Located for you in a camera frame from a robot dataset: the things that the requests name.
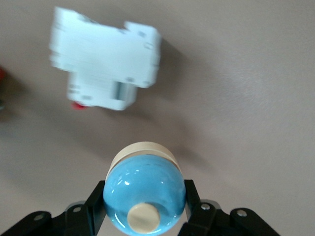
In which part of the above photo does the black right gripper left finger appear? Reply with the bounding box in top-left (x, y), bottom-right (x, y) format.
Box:
top-left (0, 180), bottom-right (109, 236)

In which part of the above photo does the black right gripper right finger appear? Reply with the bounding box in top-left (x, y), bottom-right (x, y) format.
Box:
top-left (179, 179), bottom-right (281, 236)

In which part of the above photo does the blue dome knob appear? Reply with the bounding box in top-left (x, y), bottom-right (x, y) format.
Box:
top-left (102, 141), bottom-right (187, 234)

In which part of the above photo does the table cover sheet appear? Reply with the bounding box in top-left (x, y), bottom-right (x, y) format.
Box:
top-left (0, 0), bottom-right (315, 236)

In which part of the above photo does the white circuit breaker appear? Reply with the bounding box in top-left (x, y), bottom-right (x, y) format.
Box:
top-left (49, 6), bottom-right (162, 111)

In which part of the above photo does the orange red push button switch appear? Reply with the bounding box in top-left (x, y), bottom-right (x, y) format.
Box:
top-left (0, 64), bottom-right (9, 111)

